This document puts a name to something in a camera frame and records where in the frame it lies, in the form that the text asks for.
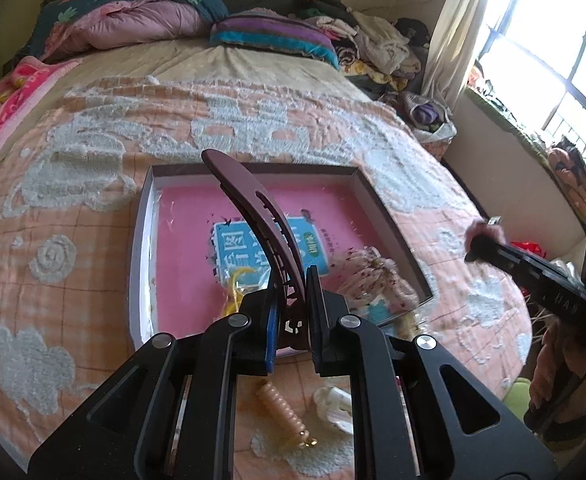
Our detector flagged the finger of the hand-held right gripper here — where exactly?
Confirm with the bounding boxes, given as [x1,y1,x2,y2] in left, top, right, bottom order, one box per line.
[466,235,586,318]

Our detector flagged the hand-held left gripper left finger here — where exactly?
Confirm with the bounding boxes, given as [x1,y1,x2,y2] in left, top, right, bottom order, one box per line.
[28,280,279,480]

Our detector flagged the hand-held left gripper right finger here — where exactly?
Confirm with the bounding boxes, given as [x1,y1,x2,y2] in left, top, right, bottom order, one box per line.
[305,266,559,480]

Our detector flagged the pink fluffy pompom hair tie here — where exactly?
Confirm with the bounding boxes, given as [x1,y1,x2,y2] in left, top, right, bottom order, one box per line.
[466,219,506,250]

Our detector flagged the peach spiral hair tie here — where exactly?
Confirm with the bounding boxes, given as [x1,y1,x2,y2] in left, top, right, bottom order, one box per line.
[255,380,319,448]

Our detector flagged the white hair claw clip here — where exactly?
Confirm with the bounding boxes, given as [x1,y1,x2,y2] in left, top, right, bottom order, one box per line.
[314,386,354,433]

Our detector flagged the maroon banana hair clip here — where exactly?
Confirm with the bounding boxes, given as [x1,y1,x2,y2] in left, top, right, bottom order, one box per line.
[202,149,319,356]

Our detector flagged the shallow cardboard box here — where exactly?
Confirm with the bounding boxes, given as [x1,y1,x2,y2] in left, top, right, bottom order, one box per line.
[128,161,434,358]

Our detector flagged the person's right hand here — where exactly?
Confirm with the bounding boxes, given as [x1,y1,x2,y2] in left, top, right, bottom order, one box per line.
[526,319,586,443]

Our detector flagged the yellow hair clip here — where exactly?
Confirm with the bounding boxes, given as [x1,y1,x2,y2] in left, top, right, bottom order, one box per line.
[220,266,264,318]

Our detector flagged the blue hair clip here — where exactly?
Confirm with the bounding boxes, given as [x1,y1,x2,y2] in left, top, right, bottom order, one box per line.
[360,297,404,326]

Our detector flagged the cream fabric scrunchie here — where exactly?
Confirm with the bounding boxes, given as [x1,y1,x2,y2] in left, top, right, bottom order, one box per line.
[335,245,421,316]

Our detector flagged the clothes on windowsill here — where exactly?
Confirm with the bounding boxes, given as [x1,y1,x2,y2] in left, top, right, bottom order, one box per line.
[466,60,586,211]

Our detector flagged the pink book with blue label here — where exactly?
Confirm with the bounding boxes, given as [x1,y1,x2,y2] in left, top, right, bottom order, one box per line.
[150,182,424,331]

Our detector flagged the green object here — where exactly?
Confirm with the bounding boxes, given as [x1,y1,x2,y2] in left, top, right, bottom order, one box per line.
[503,377,534,412]

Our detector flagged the peach quilted bedspread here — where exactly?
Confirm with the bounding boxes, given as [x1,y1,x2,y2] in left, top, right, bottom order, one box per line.
[0,75,534,480]

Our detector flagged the bag of clothes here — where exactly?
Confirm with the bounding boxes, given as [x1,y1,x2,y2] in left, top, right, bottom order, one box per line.
[398,90,459,148]

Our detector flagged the window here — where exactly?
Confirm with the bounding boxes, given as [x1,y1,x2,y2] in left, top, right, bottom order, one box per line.
[468,0,586,151]

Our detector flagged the cream curtain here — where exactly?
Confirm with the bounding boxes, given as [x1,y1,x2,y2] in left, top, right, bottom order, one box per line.
[420,0,504,111]

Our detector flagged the pile of clothes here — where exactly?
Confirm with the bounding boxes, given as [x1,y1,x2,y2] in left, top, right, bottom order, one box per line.
[295,0,431,106]

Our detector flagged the beige bed sheet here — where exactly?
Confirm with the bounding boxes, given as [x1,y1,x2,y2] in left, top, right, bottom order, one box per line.
[38,35,369,106]

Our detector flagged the striped purple pillow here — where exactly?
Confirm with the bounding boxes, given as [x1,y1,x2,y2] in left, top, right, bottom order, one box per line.
[209,12,341,68]

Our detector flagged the pink and dark floral duvet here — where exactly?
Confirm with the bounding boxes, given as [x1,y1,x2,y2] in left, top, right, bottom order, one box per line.
[25,0,229,61]

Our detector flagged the pink printed blanket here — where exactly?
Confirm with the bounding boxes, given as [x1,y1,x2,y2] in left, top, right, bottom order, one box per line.
[0,55,81,181]

